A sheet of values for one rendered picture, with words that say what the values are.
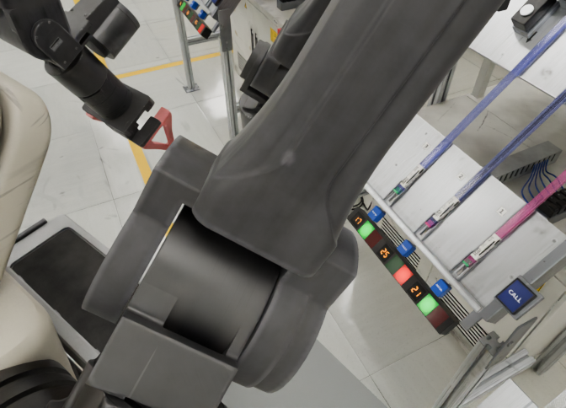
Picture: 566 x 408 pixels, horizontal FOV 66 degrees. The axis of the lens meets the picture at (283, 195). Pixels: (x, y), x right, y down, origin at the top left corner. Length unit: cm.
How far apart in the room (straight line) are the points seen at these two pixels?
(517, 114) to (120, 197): 166
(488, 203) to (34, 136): 82
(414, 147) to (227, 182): 88
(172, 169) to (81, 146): 234
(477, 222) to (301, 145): 79
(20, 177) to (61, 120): 250
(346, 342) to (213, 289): 142
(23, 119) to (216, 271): 13
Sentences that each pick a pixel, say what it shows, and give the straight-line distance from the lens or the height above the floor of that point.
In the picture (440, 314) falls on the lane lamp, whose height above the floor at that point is 66.
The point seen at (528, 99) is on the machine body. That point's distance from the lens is 171.
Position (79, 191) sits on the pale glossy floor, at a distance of 225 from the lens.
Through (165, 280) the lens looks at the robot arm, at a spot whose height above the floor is 127.
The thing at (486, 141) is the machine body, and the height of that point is 62.
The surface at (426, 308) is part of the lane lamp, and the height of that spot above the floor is 65.
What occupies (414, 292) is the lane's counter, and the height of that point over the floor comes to 65.
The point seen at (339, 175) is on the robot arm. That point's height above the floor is 132.
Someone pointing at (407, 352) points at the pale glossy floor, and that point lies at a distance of 163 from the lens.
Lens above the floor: 143
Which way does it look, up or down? 45 degrees down
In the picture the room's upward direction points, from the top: straight up
